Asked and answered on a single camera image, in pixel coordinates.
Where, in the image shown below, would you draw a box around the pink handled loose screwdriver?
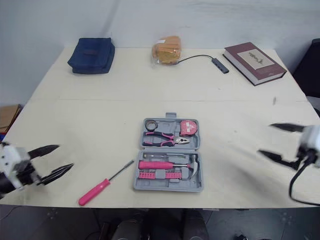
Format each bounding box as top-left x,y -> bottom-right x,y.
78,159 -> 135,207

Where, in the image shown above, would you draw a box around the pink bit holder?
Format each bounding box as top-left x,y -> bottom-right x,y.
138,170 -> 184,181

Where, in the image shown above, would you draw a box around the grey hub with black cable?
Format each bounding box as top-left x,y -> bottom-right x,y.
174,54 -> 230,75

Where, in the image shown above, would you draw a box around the pink and black pliers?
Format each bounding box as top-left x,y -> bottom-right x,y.
142,131 -> 191,148

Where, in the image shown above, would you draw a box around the bread in clear pack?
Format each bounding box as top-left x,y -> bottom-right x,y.
151,35 -> 182,68

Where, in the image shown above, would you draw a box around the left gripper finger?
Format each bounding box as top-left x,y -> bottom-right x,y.
36,162 -> 75,187
26,144 -> 61,159

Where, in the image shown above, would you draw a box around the pink tape measure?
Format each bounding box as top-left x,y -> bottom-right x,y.
179,119 -> 199,136

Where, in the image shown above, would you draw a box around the robot body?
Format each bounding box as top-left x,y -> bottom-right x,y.
99,208 -> 211,240

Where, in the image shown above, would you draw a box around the thin metal screwdriver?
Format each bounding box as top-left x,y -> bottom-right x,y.
142,153 -> 186,159

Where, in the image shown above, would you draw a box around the navy blue fabric pouch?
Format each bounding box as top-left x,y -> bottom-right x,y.
67,37 -> 116,75

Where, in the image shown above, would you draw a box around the brown cardboard box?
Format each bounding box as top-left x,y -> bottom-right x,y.
0,103 -> 24,135

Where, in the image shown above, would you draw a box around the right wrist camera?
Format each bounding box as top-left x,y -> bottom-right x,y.
296,124 -> 320,169

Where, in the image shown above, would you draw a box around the black chair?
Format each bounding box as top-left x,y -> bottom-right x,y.
292,38 -> 320,99

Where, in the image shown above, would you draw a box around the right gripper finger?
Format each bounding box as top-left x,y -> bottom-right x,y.
257,149 -> 302,172
268,122 -> 306,135

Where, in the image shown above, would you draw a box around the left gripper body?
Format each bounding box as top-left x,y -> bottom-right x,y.
14,159 -> 43,188

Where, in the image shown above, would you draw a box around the grey plastic tool case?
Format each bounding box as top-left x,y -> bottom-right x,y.
132,112 -> 204,193

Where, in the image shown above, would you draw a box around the black cable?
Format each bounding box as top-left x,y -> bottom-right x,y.
288,149 -> 320,207

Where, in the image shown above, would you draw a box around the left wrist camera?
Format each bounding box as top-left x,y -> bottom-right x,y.
0,143 -> 31,189

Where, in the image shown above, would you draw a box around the dark roll of tape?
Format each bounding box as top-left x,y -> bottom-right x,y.
145,119 -> 158,132

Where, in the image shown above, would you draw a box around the pink handled claw hammer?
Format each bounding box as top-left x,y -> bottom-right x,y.
138,154 -> 200,181

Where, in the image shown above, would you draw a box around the dark red hardcover book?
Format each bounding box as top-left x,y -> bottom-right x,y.
222,41 -> 288,87

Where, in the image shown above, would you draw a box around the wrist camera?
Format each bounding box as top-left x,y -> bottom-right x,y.
296,124 -> 320,169
0,143 -> 31,189

